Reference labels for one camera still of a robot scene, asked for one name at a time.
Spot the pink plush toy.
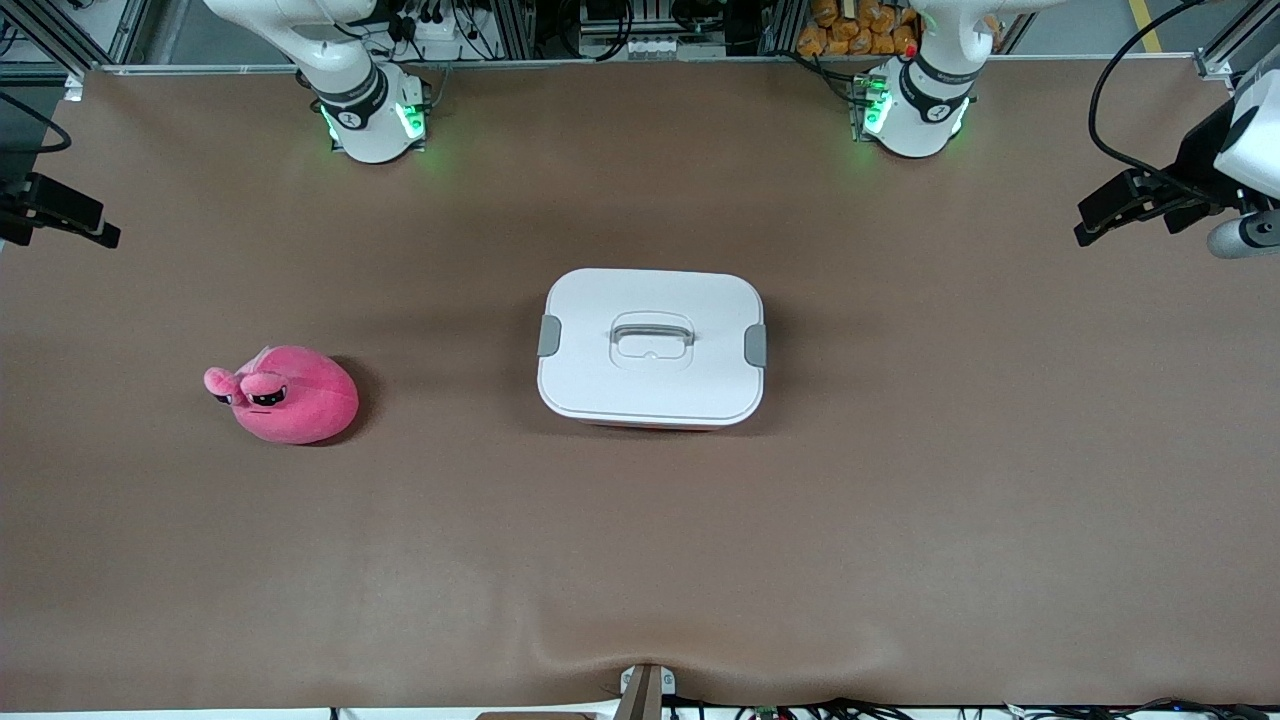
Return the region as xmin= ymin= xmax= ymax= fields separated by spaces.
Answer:
xmin=203 ymin=345 xmax=359 ymax=446

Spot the pink plastic storage box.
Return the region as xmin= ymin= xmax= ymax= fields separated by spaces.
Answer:
xmin=575 ymin=418 xmax=726 ymax=432

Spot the white power strip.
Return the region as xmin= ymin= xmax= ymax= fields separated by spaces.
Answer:
xmin=398 ymin=0 xmax=476 ymax=61

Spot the grey electronics unit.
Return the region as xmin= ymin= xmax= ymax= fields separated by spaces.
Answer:
xmin=578 ymin=0 xmax=666 ymax=59

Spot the brown table mat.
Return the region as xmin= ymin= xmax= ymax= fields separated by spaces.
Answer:
xmin=0 ymin=55 xmax=1280 ymax=713

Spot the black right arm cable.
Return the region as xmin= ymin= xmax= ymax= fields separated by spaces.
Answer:
xmin=0 ymin=90 xmax=73 ymax=156

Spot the aluminium frame corner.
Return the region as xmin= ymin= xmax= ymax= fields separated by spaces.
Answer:
xmin=1195 ymin=0 xmax=1280 ymax=81
xmin=0 ymin=0 xmax=151 ymax=101

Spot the aluminium table edge rail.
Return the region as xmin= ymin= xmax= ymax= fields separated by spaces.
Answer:
xmin=85 ymin=55 xmax=1231 ymax=76

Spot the aluminium frame post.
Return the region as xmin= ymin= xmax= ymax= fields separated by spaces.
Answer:
xmin=488 ymin=0 xmax=538 ymax=59
xmin=757 ymin=0 xmax=806 ymax=56

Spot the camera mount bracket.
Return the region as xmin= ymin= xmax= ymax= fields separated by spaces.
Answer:
xmin=615 ymin=663 xmax=678 ymax=720

